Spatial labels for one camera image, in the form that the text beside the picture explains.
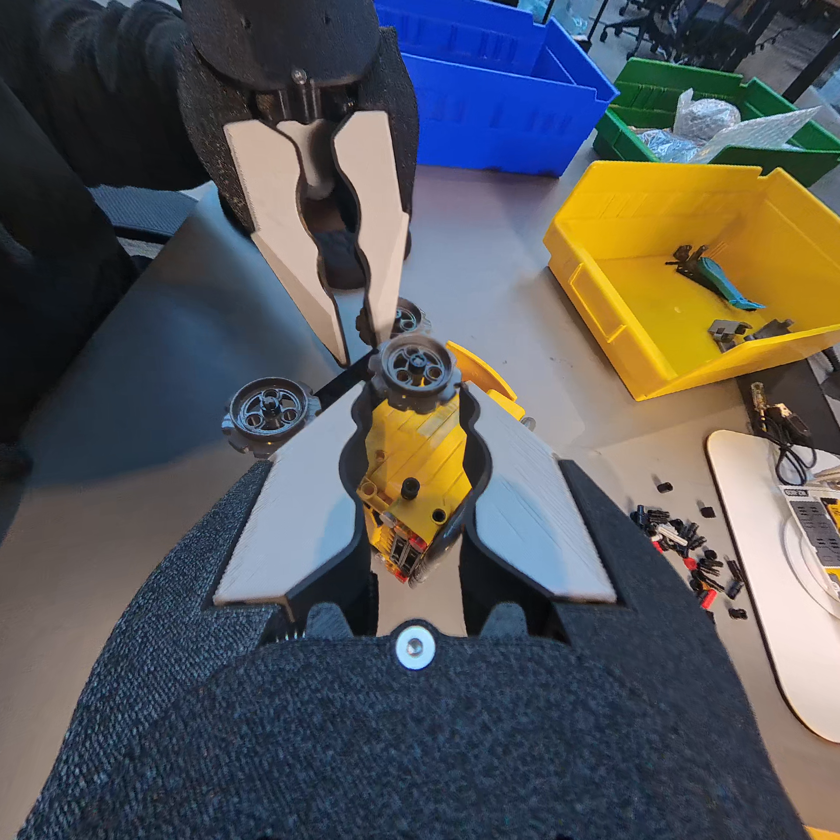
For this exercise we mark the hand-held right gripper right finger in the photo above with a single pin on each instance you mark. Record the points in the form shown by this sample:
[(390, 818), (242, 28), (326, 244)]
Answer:
[(538, 525)]

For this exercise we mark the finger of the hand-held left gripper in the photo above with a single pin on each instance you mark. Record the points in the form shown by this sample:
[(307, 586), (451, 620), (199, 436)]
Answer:
[(381, 210), (276, 197)]

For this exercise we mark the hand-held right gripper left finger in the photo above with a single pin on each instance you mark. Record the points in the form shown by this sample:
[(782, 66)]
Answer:
[(295, 525)]

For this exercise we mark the yellow toy brick vehicle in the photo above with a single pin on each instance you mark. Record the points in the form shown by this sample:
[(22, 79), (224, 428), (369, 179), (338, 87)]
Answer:
[(420, 460)]

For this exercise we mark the small grey toy wheel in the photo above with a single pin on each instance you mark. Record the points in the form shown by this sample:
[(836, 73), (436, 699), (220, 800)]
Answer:
[(415, 372)]

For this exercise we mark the person's left forearm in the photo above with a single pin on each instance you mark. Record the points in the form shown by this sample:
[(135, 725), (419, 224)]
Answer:
[(118, 79)]

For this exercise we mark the grey desk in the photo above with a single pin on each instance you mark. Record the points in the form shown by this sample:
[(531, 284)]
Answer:
[(499, 302)]

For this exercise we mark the grey-blue office chair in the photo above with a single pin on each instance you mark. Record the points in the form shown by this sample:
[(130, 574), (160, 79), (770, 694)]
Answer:
[(145, 217)]

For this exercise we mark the pile of small brick pieces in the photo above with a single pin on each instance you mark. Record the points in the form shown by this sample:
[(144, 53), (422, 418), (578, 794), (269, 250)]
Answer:
[(683, 532)]

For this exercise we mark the blue plastic bin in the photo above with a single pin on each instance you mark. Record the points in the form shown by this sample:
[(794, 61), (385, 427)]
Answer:
[(499, 118)]

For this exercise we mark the white oval board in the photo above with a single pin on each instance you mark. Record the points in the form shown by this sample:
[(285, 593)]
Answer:
[(761, 591)]

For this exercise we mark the yellow plastic bin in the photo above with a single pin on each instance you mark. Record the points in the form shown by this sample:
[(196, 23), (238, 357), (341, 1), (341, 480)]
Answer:
[(617, 282)]

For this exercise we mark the grey brick piece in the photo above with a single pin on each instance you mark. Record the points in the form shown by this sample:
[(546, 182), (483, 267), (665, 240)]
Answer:
[(735, 331)]

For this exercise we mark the green plastic bin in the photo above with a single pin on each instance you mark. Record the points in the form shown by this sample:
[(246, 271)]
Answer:
[(643, 112)]

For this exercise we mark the building instruction booklet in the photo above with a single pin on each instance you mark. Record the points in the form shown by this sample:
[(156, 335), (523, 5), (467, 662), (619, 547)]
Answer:
[(820, 525)]

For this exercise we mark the black flat pad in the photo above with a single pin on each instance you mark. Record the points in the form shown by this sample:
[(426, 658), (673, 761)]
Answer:
[(807, 394)]

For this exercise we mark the teal and black brick tool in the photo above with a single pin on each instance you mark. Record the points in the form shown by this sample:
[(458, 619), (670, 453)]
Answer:
[(719, 278)]

